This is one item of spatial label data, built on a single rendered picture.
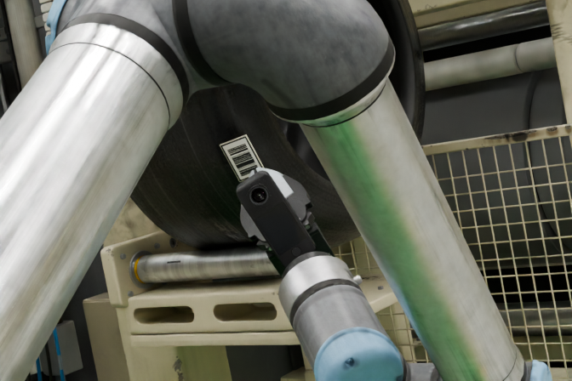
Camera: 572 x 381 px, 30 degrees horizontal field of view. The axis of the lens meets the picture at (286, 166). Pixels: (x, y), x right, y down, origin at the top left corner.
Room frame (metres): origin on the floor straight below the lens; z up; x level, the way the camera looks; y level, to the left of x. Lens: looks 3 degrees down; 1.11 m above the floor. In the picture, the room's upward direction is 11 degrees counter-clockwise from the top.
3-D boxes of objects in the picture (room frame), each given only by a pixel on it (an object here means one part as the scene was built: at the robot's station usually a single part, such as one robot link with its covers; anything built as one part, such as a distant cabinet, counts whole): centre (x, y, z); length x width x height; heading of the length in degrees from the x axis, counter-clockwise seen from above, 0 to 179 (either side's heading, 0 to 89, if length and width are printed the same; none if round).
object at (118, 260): (1.81, 0.18, 0.90); 0.40 x 0.03 x 0.10; 141
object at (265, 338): (1.70, 0.04, 0.80); 0.37 x 0.36 x 0.02; 141
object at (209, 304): (1.59, 0.12, 0.84); 0.36 x 0.09 x 0.06; 51
